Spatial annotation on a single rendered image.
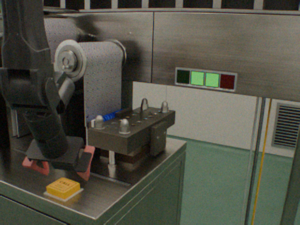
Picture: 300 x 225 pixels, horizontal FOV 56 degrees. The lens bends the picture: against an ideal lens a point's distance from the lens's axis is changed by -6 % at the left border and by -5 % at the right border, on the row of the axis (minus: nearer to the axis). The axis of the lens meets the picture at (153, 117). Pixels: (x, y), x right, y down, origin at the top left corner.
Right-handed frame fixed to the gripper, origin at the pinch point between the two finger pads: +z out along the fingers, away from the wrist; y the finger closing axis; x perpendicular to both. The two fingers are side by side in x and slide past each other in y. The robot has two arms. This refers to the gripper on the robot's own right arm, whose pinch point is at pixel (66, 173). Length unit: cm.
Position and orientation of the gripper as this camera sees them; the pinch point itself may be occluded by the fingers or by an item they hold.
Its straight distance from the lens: 68.1
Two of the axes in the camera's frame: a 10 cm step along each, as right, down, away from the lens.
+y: -9.9, -0.7, 1.3
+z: 0.4, 7.0, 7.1
